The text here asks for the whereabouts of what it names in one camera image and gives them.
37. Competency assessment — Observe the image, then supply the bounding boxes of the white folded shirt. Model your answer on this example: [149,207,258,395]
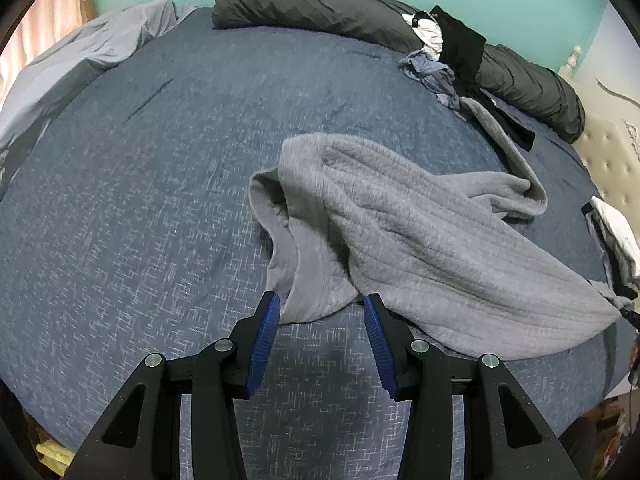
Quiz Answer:
[590,196,640,281]

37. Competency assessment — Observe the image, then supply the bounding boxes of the black pants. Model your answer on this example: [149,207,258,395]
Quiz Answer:
[429,5,536,151]

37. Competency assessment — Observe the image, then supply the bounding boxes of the grey fleece sweater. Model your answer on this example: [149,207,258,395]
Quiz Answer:
[248,131,636,361]

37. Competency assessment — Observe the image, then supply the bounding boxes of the blue patterned garment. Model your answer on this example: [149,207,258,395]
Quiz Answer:
[399,50,458,96]

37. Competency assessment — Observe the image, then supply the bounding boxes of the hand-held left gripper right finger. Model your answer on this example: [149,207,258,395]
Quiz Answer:
[363,294,583,480]

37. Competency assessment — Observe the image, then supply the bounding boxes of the light grey blanket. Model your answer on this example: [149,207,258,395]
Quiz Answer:
[0,0,198,186]

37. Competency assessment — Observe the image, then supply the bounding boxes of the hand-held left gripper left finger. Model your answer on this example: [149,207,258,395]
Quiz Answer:
[62,291,282,480]

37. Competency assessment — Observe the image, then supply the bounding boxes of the pink curtain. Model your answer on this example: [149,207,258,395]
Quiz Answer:
[0,0,93,106]

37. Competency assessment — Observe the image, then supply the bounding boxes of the grey crumpled garment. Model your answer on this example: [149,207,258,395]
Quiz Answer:
[436,75,473,121]

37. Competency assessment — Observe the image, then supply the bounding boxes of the white crumpled garment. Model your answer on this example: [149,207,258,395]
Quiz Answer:
[402,11,446,61]

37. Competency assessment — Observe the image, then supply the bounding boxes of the cream tufted headboard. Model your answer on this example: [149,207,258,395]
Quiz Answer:
[557,45,640,241]

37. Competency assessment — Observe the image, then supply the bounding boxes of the dark grey rolled duvet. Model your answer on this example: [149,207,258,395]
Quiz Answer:
[211,0,586,143]

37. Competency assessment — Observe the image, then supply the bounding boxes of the yellow plastic item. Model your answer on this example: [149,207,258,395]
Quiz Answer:
[35,440,76,478]

